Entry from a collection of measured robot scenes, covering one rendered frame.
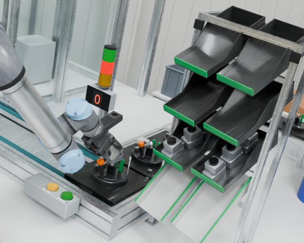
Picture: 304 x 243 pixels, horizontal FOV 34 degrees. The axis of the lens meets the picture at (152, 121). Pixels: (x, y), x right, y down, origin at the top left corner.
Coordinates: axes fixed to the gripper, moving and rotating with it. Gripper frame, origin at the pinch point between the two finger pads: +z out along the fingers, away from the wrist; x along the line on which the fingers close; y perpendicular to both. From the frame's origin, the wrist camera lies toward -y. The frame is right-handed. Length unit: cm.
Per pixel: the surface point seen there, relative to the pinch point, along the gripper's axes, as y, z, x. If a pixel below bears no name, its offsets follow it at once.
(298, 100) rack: -40, -12, 53
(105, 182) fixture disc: 12.4, 2.8, 3.1
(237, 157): -13.4, -11.2, 45.3
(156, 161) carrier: -8.7, 23.8, 5.6
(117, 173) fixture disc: 6.3, 8.4, 2.0
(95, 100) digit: -13.1, -0.6, -19.7
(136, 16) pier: -162, 183, -170
